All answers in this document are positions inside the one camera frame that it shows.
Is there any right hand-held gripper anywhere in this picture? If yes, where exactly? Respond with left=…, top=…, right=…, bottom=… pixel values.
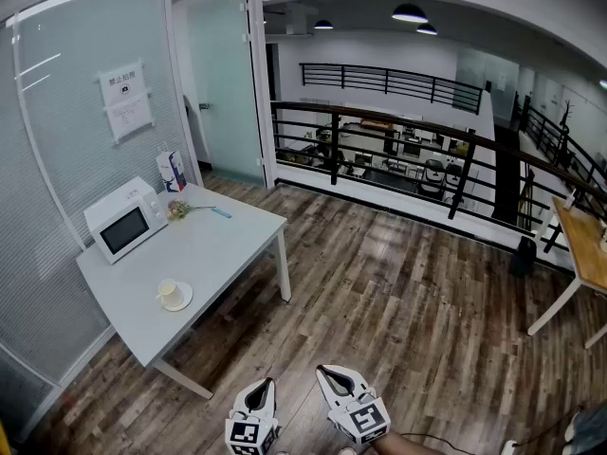
left=315, top=364, right=393, bottom=446

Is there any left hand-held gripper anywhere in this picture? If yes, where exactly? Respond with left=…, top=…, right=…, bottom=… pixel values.
left=225, top=377, right=282, bottom=455

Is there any white saucer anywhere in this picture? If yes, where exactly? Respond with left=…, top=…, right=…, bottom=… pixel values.
left=160, top=281, right=194, bottom=313

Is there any white cup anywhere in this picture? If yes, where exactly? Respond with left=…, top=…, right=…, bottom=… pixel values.
left=156, top=278, right=185, bottom=307

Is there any person's right forearm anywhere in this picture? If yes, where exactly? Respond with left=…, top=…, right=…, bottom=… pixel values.
left=369, top=431, right=459, bottom=455

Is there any white table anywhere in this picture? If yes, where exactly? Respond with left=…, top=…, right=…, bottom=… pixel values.
left=75, top=185, right=293, bottom=401

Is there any small flower bouquet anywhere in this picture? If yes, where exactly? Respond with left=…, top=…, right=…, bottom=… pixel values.
left=166, top=199, right=217, bottom=222

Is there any white microwave oven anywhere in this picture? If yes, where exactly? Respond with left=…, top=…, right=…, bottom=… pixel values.
left=83, top=175, right=170, bottom=265

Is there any black office chair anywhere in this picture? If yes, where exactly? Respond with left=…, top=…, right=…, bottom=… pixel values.
left=418, top=158, right=448, bottom=202

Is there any white paper bag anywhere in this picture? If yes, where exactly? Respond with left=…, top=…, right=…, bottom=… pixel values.
left=156, top=142, right=188, bottom=193

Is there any black balcony railing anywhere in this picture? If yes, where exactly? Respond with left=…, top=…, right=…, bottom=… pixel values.
left=269, top=95, right=607, bottom=255

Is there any wooden desk with white legs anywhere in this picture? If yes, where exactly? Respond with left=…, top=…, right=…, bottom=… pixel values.
left=526, top=195, right=607, bottom=350

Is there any black far railing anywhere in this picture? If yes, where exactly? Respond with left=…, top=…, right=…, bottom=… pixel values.
left=299, top=62, right=485, bottom=116

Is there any white printed notice sheet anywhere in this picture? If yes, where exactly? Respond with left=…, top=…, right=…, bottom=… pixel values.
left=101, top=92, right=156, bottom=145

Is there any frosted glass door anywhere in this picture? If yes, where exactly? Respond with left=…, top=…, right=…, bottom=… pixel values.
left=185, top=0, right=267, bottom=188

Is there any white warning sign sheet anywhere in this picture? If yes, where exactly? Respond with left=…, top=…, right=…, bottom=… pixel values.
left=97, top=58, right=149, bottom=107

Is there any large black pendant lamp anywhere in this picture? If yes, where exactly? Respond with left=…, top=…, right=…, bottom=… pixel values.
left=391, top=2, right=430, bottom=25

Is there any black floor cable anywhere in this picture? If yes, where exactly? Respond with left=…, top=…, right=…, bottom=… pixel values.
left=399, top=431, right=505, bottom=450

